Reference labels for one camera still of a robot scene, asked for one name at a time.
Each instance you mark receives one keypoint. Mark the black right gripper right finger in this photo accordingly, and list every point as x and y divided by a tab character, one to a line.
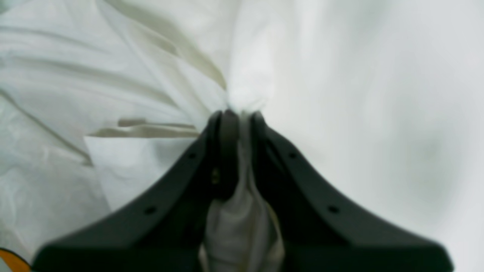
323	230

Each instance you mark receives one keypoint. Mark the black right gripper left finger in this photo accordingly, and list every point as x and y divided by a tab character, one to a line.
161	230

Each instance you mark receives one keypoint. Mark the white t-shirt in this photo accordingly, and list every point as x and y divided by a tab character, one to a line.
383	97

